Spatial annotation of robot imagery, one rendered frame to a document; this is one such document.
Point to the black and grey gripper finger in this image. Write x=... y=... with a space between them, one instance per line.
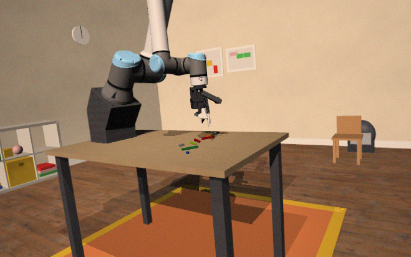
x=205 y=113
x=197 y=113

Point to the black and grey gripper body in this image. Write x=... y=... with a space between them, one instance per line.
x=195 y=97

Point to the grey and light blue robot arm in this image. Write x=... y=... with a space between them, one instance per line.
x=156 y=61

